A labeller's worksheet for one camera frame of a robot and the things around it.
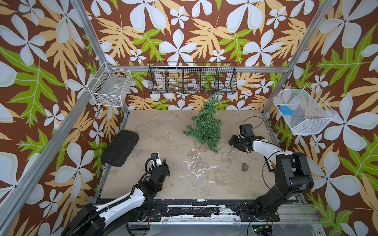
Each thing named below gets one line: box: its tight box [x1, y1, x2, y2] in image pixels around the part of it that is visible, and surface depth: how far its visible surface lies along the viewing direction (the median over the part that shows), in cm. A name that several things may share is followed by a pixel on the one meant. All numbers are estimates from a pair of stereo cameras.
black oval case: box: [101, 129, 139, 168], surface depth 93 cm
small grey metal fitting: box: [241, 162, 250, 172], surface depth 90 cm
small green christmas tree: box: [183, 95, 224, 153], surface depth 80 cm
